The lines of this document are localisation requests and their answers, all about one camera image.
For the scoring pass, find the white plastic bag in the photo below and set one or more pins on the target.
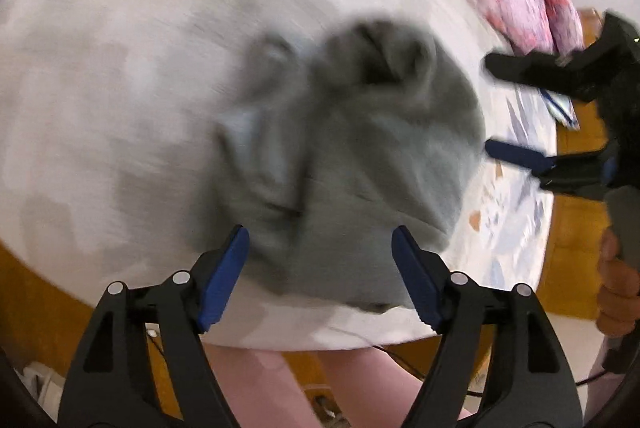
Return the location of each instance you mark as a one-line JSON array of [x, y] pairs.
[[42, 383]]

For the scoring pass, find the grey zip hoodie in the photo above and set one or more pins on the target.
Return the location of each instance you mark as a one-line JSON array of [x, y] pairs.
[[375, 148]]

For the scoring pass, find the light blue striped pillow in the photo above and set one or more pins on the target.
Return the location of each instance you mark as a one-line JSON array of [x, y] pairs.
[[562, 111]]

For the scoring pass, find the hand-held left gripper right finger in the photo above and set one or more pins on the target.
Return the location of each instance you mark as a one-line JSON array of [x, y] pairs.
[[417, 278]]

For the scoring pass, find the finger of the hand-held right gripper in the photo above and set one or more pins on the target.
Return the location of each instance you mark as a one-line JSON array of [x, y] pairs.
[[540, 71], [515, 156]]

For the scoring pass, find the person's pink pants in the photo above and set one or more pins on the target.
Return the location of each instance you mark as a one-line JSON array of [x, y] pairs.
[[270, 388]]

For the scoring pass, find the person's right hand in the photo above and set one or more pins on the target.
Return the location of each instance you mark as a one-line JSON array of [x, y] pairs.
[[617, 298]]

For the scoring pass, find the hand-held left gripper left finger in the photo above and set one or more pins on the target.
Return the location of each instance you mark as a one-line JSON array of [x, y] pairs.
[[225, 278]]

